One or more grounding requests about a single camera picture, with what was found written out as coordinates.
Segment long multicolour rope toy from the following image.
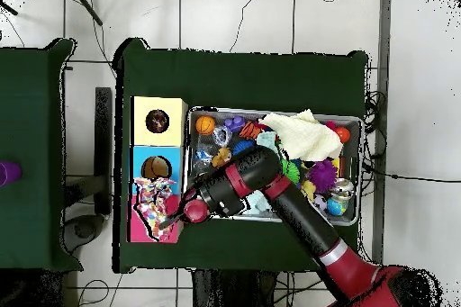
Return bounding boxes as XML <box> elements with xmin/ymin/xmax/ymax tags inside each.
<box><xmin>133</xmin><ymin>176</ymin><xmax>177</xmax><ymax>242</ymax></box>

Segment light blue waffle cloth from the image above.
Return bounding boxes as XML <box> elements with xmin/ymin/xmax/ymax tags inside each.
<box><xmin>246</xmin><ymin>131</ymin><xmax>280</xmax><ymax>214</ymax></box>

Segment cream waffle cloth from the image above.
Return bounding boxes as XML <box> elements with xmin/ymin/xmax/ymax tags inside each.
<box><xmin>258</xmin><ymin>108</ymin><xmax>344</xmax><ymax>162</ymax></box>

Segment wooden box with three holes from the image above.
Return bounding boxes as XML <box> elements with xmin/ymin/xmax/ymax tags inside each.
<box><xmin>126</xmin><ymin>95</ymin><xmax>189</xmax><ymax>244</ymax></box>

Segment metal mesh bin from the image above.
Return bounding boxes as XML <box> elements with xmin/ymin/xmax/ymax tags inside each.
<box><xmin>181</xmin><ymin>105</ymin><xmax>363</xmax><ymax>227</ymax></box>

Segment blue spiky ball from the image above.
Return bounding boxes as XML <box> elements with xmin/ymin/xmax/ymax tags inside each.
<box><xmin>232</xmin><ymin>139</ymin><xmax>255</xmax><ymax>155</ymax></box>

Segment orange basketball toy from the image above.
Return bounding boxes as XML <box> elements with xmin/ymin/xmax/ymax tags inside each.
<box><xmin>194</xmin><ymin>114</ymin><xmax>216</xmax><ymax>137</ymax></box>

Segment orange striped tiger plush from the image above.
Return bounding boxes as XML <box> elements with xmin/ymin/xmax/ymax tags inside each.
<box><xmin>238</xmin><ymin>121</ymin><xmax>262</xmax><ymax>140</ymax></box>

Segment green spiky ball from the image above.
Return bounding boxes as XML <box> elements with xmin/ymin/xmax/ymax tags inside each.
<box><xmin>281</xmin><ymin>158</ymin><xmax>301</xmax><ymax>185</ymax></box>

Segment black stand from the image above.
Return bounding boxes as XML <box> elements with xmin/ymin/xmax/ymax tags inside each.
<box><xmin>62</xmin><ymin>86</ymin><xmax>113</xmax><ymax>254</ymax></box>

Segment yellow duck toy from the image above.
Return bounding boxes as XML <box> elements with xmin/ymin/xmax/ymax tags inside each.
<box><xmin>300</xmin><ymin>179</ymin><xmax>316</xmax><ymax>203</ymax></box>

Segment purple spiky ball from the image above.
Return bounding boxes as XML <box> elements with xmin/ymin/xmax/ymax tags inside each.
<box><xmin>308</xmin><ymin>158</ymin><xmax>339</xmax><ymax>194</ymax></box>

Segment dark green tablecloth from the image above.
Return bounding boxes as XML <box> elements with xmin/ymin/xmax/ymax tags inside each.
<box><xmin>0</xmin><ymin>38</ymin><xmax>84</xmax><ymax>272</ymax></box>
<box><xmin>113</xmin><ymin>38</ymin><xmax>369</xmax><ymax>281</ymax></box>

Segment blue globe ball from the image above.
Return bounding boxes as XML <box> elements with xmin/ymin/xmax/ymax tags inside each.
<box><xmin>326</xmin><ymin>196</ymin><xmax>348</xmax><ymax>217</ymax></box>

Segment orange red smooth ball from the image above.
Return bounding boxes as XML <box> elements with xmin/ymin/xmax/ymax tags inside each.
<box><xmin>333</xmin><ymin>125</ymin><xmax>351</xmax><ymax>144</ymax></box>

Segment purple cylinder object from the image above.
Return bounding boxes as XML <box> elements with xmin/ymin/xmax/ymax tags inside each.
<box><xmin>0</xmin><ymin>160</ymin><xmax>23</xmax><ymax>187</ymax></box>

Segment black tripod leg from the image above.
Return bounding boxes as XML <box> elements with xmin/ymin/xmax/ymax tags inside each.
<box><xmin>68</xmin><ymin>0</ymin><xmax>104</xmax><ymax>27</ymax></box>

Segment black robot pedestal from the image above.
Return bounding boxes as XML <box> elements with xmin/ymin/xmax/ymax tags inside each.
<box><xmin>192</xmin><ymin>268</ymin><xmax>325</xmax><ymax>307</ymax></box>

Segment black cable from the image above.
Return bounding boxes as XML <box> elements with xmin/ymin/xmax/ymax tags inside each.
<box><xmin>361</xmin><ymin>162</ymin><xmax>461</xmax><ymax>184</ymax></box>

